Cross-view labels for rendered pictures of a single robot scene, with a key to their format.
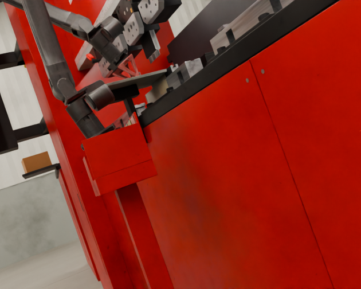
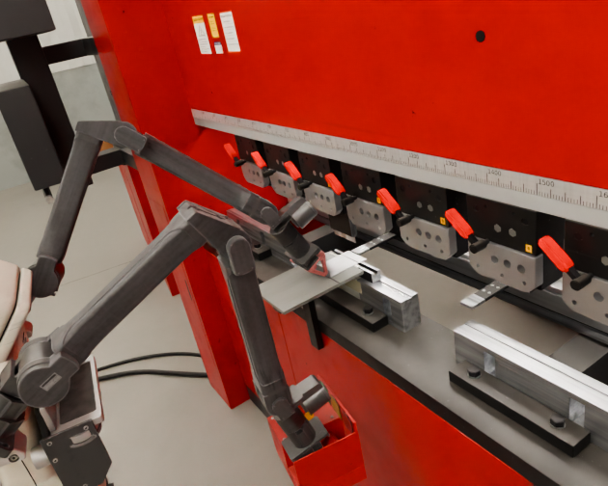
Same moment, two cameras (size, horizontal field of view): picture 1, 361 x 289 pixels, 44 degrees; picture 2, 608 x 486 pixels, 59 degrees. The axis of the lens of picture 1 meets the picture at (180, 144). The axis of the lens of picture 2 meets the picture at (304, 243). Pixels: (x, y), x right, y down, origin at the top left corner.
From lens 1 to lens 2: 1.11 m
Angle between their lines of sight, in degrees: 27
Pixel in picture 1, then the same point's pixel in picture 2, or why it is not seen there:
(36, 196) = not seen: hidden behind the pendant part
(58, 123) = (167, 201)
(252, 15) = (536, 383)
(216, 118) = (453, 452)
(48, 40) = (266, 354)
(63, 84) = (280, 406)
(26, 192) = not seen: hidden behind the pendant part
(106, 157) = (317, 473)
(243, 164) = not seen: outside the picture
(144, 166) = (355, 472)
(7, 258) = (17, 176)
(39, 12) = (259, 322)
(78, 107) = (291, 422)
